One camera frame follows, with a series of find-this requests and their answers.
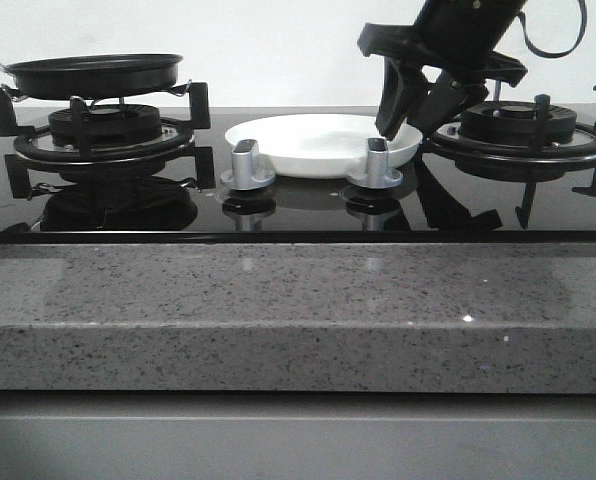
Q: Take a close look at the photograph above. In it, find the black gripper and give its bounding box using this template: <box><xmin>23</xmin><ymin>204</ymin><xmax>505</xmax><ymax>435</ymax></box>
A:
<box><xmin>358</xmin><ymin>1</ymin><xmax>527</xmax><ymax>140</ymax></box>

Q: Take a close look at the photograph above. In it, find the white ceramic plate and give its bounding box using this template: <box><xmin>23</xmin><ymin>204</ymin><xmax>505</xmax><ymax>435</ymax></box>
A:
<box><xmin>224</xmin><ymin>113</ymin><xmax>423</xmax><ymax>180</ymax></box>

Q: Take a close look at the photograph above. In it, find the black frying pan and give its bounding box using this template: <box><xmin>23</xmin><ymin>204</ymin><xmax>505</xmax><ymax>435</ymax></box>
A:
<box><xmin>0</xmin><ymin>53</ymin><xmax>183</xmax><ymax>100</ymax></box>

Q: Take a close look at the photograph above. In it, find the black right burner head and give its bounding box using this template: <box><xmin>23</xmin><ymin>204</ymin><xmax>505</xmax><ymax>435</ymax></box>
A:
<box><xmin>458</xmin><ymin>101</ymin><xmax>577</xmax><ymax>145</ymax></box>

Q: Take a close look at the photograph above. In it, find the black burner head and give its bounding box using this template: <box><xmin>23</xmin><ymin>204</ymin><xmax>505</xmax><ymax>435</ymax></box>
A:
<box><xmin>458</xmin><ymin>101</ymin><xmax>577</xmax><ymax>145</ymax></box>
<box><xmin>49</xmin><ymin>104</ymin><xmax>162</xmax><ymax>148</ymax></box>

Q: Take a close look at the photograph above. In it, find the silver right stove knob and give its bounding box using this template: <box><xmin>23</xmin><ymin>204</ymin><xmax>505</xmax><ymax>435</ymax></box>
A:
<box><xmin>346</xmin><ymin>137</ymin><xmax>403</xmax><ymax>190</ymax></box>

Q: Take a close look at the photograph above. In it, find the silver stove knob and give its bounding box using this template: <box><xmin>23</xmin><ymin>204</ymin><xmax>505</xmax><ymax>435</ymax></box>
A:
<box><xmin>346</xmin><ymin>137</ymin><xmax>403</xmax><ymax>190</ymax></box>
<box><xmin>220</xmin><ymin>139</ymin><xmax>276</xmax><ymax>191</ymax></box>

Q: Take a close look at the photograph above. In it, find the black glass gas cooktop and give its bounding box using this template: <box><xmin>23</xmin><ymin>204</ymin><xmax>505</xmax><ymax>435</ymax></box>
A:
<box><xmin>0</xmin><ymin>110</ymin><xmax>596</xmax><ymax>244</ymax></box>

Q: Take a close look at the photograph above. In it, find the black right burner grate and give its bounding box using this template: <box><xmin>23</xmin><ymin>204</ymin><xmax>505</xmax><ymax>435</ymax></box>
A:
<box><xmin>426</xmin><ymin>86</ymin><xmax>596</xmax><ymax>228</ymax></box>

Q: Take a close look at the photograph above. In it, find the black burner grate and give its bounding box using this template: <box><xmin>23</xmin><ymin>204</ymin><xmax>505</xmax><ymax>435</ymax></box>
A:
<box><xmin>0</xmin><ymin>81</ymin><xmax>216</xmax><ymax>198</ymax></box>
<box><xmin>426</xmin><ymin>86</ymin><xmax>596</xmax><ymax>228</ymax></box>

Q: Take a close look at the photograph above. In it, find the silver left stove knob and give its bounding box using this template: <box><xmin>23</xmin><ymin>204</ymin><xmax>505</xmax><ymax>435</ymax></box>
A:
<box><xmin>220</xmin><ymin>139</ymin><xmax>276</xmax><ymax>191</ymax></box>

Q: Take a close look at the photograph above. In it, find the black left burner head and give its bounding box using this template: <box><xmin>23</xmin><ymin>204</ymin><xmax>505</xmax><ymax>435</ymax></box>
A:
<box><xmin>49</xmin><ymin>104</ymin><xmax>162</xmax><ymax>148</ymax></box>

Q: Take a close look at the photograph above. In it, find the black left burner grate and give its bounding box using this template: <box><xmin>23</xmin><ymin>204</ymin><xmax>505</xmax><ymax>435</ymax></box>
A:
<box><xmin>0</xmin><ymin>81</ymin><xmax>216</xmax><ymax>198</ymax></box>

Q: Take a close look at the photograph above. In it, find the grey speckled stone countertop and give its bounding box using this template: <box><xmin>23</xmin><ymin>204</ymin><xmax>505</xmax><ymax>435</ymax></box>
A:
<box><xmin>0</xmin><ymin>243</ymin><xmax>596</xmax><ymax>394</ymax></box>

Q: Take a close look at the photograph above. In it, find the grey cabinet front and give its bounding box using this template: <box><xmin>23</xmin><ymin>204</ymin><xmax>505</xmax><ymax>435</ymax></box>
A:
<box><xmin>0</xmin><ymin>392</ymin><xmax>596</xmax><ymax>479</ymax></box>

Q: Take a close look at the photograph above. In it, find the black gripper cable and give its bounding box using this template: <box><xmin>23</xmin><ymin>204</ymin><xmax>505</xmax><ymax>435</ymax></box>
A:
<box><xmin>516</xmin><ymin>0</ymin><xmax>588</xmax><ymax>59</ymax></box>

